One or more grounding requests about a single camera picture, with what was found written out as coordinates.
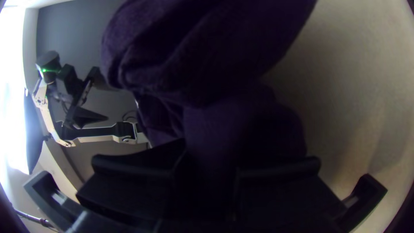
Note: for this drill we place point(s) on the dark t-shirt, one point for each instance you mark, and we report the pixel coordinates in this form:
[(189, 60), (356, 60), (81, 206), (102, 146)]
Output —
[(194, 58)]

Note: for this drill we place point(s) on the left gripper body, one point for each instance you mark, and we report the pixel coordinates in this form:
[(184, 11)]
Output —
[(84, 118)]

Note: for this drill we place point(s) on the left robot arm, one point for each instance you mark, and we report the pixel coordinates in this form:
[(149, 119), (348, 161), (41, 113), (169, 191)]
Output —
[(43, 110)]

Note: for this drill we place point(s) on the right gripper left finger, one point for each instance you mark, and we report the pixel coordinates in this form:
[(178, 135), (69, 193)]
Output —
[(136, 187)]

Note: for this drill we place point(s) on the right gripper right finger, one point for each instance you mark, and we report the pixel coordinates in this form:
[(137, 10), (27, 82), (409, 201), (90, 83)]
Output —
[(284, 200)]

